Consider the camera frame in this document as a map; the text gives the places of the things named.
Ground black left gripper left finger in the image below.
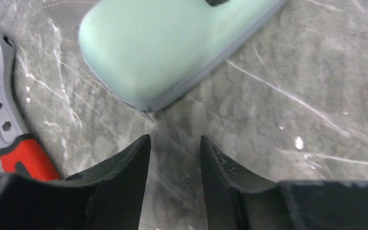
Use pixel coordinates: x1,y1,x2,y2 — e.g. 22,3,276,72
0,134,151,230

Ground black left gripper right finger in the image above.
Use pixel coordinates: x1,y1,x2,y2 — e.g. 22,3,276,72
200,136,368,230

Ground mint green umbrella case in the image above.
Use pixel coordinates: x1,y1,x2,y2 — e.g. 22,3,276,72
78,0,285,113

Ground red handled adjustable wrench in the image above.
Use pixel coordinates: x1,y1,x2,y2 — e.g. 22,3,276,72
0,32,61,181

